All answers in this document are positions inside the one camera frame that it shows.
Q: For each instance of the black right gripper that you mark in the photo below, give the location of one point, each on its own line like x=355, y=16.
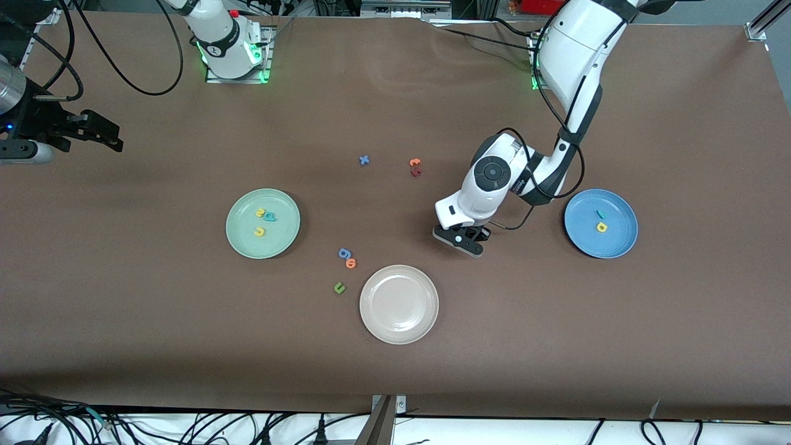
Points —
x=38, y=118

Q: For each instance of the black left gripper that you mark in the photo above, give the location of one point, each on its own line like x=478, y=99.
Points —
x=481, y=237

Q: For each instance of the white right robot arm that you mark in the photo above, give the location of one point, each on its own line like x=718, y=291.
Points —
x=219, y=37

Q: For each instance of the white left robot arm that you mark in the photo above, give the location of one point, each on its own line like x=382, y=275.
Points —
x=575, y=43

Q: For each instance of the beige plate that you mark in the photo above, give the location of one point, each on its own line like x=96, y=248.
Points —
x=398, y=304

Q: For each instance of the blue plate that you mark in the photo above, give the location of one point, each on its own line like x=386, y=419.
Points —
x=612, y=244

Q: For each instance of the green plate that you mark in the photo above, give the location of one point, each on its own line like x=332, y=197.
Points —
x=278, y=238

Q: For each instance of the red object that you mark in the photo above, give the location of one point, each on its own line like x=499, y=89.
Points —
x=530, y=6

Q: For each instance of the grey metal box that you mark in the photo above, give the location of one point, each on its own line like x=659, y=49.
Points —
x=401, y=7

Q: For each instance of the white paper tag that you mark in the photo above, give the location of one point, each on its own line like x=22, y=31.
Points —
x=655, y=408

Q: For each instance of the black power plug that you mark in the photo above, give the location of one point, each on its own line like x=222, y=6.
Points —
x=320, y=429

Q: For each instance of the metal corner bracket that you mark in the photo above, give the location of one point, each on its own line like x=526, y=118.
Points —
x=400, y=405

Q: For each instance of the aluminium profile post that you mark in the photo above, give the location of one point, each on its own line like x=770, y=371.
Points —
x=380, y=426

